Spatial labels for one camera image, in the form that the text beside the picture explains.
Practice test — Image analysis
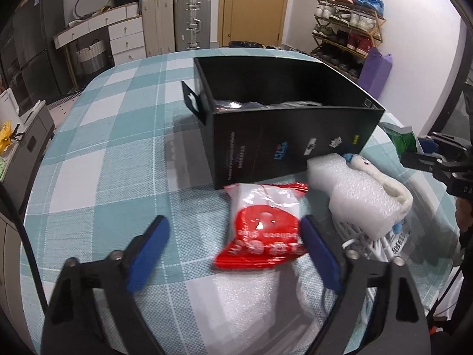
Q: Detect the white kettle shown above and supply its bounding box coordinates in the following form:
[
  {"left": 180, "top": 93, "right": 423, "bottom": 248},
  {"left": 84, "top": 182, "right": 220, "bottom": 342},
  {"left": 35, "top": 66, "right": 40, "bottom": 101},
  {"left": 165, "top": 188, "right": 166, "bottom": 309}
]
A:
[{"left": 0, "top": 89, "right": 19, "bottom": 119}]

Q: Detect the grey storage cabinet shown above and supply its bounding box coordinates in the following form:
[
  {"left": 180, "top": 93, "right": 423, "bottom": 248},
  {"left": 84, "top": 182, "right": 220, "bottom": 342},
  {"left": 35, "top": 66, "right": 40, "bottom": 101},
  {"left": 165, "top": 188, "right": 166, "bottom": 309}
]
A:
[{"left": 5, "top": 104, "right": 56, "bottom": 182}]

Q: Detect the white foam sheet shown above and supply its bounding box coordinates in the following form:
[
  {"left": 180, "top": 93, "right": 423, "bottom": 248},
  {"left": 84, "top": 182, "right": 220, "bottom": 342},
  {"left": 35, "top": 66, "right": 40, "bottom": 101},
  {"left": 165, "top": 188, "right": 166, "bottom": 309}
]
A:
[{"left": 207, "top": 262, "right": 344, "bottom": 355}]

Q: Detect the grey white laundry basket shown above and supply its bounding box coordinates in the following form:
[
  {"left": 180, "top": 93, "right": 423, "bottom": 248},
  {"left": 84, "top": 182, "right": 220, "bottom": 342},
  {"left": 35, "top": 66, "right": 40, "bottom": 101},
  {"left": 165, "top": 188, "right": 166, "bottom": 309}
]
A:
[{"left": 76, "top": 41, "right": 109, "bottom": 76}]

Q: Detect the beige suitcase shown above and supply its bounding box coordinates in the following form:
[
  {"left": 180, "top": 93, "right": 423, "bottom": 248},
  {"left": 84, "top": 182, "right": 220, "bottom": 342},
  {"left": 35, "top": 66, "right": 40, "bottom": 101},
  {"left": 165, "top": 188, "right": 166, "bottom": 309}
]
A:
[{"left": 141, "top": 0, "right": 176, "bottom": 57}]

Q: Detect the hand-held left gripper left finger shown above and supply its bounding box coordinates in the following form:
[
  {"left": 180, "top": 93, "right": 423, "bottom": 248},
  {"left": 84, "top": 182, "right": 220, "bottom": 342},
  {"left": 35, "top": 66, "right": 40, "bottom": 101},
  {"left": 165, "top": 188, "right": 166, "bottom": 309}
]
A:
[{"left": 41, "top": 214, "right": 171, "bottom": 355}]

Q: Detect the pile of loose shoes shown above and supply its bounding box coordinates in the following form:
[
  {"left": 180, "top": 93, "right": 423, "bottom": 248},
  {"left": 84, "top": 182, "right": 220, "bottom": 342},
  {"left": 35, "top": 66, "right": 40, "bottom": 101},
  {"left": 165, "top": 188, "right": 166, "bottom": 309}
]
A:
[{"left": 228, "top": 39, "right": 308, "bottom": 54}]

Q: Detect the white plush toy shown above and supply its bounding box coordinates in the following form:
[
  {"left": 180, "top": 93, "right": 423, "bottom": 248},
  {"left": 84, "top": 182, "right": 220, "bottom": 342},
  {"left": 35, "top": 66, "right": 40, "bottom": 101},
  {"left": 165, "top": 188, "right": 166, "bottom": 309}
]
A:
[{"left": 344, "top": 153, "right": 414, "bottom": 234}]

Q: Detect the yellow plastic bag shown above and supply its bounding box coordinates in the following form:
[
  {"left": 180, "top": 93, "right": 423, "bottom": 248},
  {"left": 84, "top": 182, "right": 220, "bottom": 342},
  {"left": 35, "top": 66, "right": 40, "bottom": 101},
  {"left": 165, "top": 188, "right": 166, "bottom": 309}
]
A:
[{"left": 0, "top": 120, "right": 20, "bottom": 153}]

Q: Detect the purple bag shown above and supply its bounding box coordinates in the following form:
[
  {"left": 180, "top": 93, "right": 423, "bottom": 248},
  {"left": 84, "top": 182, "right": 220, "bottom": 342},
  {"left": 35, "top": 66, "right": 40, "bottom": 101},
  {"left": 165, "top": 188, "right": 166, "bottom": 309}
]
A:
[{"left": 358, "top": 47, "right": 393, "bottom": 100}]

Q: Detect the wooden door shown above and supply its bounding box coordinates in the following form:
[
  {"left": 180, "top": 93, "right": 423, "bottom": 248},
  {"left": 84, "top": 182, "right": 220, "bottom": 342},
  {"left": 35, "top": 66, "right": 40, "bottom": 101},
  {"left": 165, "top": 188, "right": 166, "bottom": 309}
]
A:
[{"left": 218, "top": 0, "right": 292, "bottom": 49}]

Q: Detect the teal checked bedsheet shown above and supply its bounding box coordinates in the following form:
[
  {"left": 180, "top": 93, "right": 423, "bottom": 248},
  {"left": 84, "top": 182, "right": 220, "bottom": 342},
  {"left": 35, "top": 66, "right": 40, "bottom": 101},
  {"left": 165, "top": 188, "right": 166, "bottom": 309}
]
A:
[{"left": 20, "top": 47, "right": 459, "bottom": 355}]

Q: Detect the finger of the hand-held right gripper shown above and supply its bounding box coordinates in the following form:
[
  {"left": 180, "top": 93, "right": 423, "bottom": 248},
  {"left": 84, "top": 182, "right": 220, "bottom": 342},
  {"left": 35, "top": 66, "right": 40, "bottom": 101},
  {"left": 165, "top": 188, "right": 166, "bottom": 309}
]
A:
[
  {"left": 417, "top": 131, "right": 472, "bottom": 156},
  {"left": 401, "top": 150, "right": 449, "bottom": 172}
]

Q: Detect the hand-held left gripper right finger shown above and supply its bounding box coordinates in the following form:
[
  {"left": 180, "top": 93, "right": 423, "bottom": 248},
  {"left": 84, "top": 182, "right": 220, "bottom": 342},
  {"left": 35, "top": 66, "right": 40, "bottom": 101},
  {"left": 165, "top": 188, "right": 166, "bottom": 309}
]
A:
[{"left": 300, "top": 214, "right": 433, "bottom": 355}]

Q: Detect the thick white cable coil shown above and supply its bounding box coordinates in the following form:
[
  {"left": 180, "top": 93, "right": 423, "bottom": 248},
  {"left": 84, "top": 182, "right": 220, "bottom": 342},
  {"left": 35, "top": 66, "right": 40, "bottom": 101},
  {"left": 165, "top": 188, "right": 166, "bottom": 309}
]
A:
[{"left": 333, "top": 217, "right": 393, "bottom": 264}]

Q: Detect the green and white packet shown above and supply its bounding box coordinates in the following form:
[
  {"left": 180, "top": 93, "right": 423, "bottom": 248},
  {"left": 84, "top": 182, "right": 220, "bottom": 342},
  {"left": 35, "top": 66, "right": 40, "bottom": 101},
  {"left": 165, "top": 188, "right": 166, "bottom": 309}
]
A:
[{"left": 382, "top": 122, "right": 420, "bottom": 156}]

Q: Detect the person's right hand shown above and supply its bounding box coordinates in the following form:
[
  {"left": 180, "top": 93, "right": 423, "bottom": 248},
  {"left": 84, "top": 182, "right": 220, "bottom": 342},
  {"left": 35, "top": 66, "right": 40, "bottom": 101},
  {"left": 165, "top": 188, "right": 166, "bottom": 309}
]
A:
[{"left": 455, "top": 199, "right": 473, "bottom": 246}]

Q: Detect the dark plastic bag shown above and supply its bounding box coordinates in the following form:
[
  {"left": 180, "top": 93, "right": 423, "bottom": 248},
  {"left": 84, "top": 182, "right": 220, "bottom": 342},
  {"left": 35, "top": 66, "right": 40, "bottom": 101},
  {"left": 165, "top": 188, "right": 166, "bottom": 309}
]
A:
[{"left": 215, "top": 100, "right": 322, "bottom": 112}]

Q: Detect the dark grey fridge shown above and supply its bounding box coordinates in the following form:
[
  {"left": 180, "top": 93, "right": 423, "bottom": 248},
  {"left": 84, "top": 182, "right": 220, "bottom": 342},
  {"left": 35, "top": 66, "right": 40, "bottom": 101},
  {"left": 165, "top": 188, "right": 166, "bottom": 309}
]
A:
[{"left": 0, "top": 0, "right": 69, "bottom": 108}]

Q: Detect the silver suitcase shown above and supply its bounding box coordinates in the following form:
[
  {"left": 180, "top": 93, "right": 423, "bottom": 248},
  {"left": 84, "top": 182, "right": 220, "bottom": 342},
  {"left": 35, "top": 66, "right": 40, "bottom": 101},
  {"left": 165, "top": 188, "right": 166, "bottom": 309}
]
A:
[{"left": 174, "top": 0, "right": 212, "bottom": 51}]

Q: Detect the wooden shoe rack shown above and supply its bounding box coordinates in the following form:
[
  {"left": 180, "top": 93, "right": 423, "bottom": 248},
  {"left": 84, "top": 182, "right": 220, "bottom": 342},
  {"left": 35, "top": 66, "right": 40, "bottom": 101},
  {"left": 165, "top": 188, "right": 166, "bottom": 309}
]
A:
[{"left": 310, "top": 0, "right": 387, "bottom": 79}]

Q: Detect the black cardboard box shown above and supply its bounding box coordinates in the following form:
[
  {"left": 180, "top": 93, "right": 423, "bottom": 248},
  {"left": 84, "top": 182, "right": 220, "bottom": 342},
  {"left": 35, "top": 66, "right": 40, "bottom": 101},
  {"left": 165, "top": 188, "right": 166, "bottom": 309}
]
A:
[{"left": 181, "top": 56, "right": 387, "bottom": 190}]

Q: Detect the clear printed plastic bag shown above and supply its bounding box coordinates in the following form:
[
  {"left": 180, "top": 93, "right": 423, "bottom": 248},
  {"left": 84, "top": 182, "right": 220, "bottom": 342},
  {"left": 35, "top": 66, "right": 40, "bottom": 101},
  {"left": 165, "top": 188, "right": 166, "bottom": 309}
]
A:
[{"left": 384, "top": 217, "right": 425, "bottom": 264}]

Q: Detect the white desk with drawers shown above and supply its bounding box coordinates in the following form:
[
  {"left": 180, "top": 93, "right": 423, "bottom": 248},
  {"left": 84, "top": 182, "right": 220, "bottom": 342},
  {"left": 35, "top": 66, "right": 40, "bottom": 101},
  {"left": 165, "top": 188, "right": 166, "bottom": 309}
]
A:
[{"left": 54, "top": 2, "right": 145, "bottom": 64}]

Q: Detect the red and white packet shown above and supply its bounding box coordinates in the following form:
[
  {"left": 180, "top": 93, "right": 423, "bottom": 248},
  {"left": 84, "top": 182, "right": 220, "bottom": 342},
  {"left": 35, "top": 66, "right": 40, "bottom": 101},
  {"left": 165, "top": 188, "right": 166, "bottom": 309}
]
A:
[{"left": 213, "top": 182, "right": 309, "bottom": 271}]

